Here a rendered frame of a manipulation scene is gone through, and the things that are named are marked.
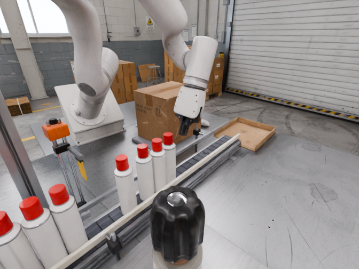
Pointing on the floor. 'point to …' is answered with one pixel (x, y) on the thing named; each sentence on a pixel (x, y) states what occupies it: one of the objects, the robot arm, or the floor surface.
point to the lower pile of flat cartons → (18, 106)
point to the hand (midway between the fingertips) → (184, 129)
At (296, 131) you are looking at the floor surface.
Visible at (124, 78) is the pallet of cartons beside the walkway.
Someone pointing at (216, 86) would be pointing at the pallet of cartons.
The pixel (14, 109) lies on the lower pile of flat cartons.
